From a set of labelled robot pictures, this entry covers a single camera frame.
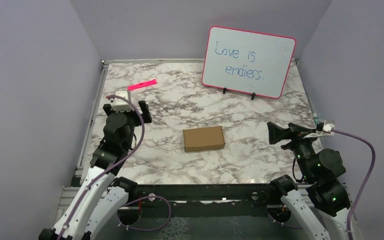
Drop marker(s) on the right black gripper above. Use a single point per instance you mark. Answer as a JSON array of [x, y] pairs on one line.
[[276, 133]]

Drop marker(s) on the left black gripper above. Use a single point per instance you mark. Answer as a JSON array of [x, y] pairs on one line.
[[146, 114]]

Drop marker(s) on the brown cardboard box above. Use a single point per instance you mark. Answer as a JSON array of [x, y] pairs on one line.
[[203, 139]]

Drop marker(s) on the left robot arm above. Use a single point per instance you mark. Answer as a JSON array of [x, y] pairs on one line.
[[101, 192]]

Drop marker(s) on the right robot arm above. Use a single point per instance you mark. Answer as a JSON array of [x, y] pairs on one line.
[[320, 170]]

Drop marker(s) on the pink marker pen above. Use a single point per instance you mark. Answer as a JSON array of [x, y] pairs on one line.
[[142, 85]]

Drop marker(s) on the green white small bottle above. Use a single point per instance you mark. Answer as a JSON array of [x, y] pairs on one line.
[[316, 118]]

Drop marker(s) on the pink framed whiteboard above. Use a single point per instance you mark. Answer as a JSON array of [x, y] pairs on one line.
[[247, 62]]

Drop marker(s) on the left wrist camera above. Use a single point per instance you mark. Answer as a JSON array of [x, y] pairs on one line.
[[119, 105]]

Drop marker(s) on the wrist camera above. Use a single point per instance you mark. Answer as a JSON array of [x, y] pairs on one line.
[[119, 105], [323, 129]]

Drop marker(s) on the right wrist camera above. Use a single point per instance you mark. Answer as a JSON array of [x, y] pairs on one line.
[[323, 129]]

